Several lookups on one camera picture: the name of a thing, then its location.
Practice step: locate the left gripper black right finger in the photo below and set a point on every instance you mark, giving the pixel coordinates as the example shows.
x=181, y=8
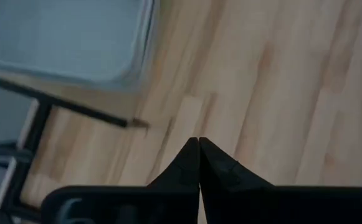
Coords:
x=230, y=193

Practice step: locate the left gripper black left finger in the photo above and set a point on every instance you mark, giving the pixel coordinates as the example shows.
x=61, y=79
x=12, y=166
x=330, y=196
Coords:
x=183, y=186

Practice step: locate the grey plastic storage basket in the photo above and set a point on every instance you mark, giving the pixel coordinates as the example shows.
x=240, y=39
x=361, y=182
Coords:
x=62, y=37

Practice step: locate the black rig frame strut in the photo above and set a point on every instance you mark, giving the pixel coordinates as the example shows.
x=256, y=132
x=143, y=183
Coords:
x=3, y=151

